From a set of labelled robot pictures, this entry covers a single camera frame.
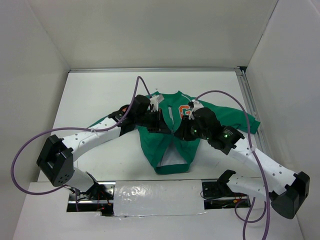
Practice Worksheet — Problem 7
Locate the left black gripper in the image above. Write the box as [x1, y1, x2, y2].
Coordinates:
[135, 108, 171, 134]

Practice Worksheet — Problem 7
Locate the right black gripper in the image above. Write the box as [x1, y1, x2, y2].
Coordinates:
[173, 114, 210, 141]

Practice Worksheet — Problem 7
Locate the green jacket with white lining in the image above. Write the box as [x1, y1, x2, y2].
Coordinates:
[137, 91, 248, 175]

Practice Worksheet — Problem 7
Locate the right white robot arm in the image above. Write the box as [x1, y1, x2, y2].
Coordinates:
[174, 107, 310, 219]

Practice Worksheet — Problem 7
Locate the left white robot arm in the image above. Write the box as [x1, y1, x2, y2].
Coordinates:
[36, 94, 171, 200]

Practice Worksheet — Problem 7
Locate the white taped cover plate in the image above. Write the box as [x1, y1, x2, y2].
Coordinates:
[113, 180, 206, 217]

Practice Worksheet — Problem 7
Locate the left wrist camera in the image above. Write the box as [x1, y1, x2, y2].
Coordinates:
[149, 94, 164, 112]

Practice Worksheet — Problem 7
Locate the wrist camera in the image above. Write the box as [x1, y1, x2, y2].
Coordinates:
[188, 99, 204, 120]
[149, 94, 164, 112]

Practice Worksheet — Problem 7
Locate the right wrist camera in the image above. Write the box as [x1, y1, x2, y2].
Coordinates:
[188, 99, 204, 120]

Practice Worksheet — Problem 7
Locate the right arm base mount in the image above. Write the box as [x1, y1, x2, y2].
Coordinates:
[200, 170, 251, 210]

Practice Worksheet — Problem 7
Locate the aluminium frame rail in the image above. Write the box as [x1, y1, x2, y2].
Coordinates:
[235, 66, 273, 157]

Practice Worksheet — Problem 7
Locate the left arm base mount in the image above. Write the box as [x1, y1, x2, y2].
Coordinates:
[66, 181, 116, 216]

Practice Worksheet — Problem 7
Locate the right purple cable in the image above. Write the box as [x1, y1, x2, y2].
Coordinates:
[192, 89, 272, 240]

